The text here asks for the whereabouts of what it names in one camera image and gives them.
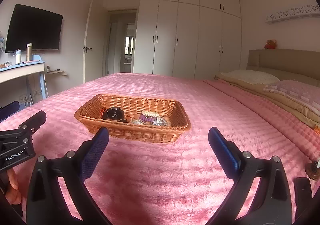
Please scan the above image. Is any white bedroom door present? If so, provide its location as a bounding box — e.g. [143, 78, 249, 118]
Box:
[82, 0, 108, 83]

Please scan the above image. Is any black wrist watch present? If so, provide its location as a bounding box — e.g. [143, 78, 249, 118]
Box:
[101, 107, 127, 123]

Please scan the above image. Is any cream dotted pillow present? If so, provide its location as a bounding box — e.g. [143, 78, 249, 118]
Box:
[220, 70, 279, 85]

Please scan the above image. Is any purple spiral hair tie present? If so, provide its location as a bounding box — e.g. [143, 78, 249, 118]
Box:
[138, 114, 156, 123]

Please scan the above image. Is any white bottle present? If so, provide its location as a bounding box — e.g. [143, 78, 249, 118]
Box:
[15, 50, 22, 65]

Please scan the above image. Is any red plush toy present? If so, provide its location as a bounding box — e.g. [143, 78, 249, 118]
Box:
[264, 39, 277, 50]

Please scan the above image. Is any white decorative wall shelf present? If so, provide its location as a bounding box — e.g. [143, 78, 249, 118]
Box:
[266, 4, 320, 24]

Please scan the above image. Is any beige bed sheet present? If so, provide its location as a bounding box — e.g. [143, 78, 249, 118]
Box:
[216, 73, 319, 129]

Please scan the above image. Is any small wall shelf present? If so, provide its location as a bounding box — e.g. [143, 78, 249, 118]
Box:
[46, 69, 68, 76]

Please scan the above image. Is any left hand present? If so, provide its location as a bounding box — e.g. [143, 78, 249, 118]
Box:
[5, 169, 22, 205]

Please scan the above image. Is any pink patterned pillow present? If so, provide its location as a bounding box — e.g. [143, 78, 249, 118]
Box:
[263, 80, 320, 115]

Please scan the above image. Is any brown wicker basket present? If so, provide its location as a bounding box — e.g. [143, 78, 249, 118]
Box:
[74, 94, 191, 143]

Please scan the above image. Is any beige bed headboard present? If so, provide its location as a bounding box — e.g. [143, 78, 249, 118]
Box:
[247, 49, 319, 80]

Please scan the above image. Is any white and blue desk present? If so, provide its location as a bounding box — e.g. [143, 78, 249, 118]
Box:
[1, 55, 48, 100]

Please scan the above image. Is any black wall television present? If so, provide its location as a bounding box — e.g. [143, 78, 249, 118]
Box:
[5, 4, 63, 53]

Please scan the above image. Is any white wardrobe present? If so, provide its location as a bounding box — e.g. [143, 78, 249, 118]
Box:
[132, 0, 241, 79]

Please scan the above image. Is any metal thermos bottle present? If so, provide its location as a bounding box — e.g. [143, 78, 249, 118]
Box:
[25, 43, 33, 62]

